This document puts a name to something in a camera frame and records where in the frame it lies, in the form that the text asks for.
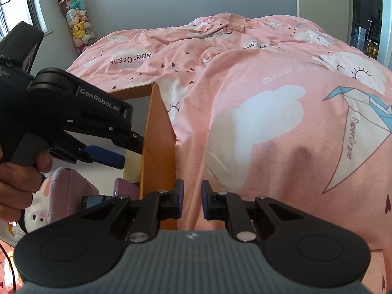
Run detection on clear tube of plush toys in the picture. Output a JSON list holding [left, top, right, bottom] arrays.
[[59, 0, 96, 54]]

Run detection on pink printed blanket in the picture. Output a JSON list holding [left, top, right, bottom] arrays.
[[0, 13, 392, 294]]

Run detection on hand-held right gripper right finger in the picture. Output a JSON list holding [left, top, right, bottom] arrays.
[[201, 180, 310, 242]]

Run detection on person's left hand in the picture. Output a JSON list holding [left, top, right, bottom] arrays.
[[0, 151, 53, 221]]

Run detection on beige door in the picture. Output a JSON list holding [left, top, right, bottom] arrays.
[[295, 0, 353, 43]]

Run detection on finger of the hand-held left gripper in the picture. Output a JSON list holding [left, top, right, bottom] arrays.
[[62, 120, 144, 155], [49, 135, 126, 170]]

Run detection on white pink-striped plush toy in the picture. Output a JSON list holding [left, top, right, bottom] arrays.
[[24, 186, 62, 234]]

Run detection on pink fabric pouch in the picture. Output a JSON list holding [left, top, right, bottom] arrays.
[[50, 168, 100, 221]]

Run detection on window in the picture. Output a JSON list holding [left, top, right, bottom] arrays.
[[0, 0, 53, 42]]

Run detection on black cable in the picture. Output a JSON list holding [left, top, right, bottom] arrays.
[[0, 241, 18, 292]]

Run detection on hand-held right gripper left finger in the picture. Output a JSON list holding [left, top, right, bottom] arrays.
[[80, 179, 185, 243]]

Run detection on orange cardboard box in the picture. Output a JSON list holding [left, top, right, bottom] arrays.
[[46, 83, 178, 231]]

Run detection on hallway shelf with bottles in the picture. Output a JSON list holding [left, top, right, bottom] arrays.
[[352, 6, 384, 59]]

